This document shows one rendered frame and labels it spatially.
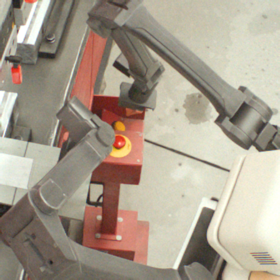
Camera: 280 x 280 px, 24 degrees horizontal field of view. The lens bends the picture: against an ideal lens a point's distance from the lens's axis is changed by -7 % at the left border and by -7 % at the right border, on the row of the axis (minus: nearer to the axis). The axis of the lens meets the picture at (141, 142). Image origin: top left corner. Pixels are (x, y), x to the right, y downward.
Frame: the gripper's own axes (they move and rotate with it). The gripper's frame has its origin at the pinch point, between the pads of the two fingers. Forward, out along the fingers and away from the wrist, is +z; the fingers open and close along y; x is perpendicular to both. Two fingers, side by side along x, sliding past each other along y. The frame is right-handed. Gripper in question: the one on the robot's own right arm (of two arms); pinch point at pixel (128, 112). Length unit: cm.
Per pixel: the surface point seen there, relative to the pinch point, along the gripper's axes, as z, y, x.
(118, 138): -0.3, 2.1, 9.3
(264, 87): 63, -79, -76
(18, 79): -30.2, 35.0, 18.6
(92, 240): 68, -8, 12
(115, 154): 2.5, 1.7, 12.6
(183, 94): 73, -42, -66
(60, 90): -2.2, 20.8, -0.4
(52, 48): -3.9, 26.0, -13.6
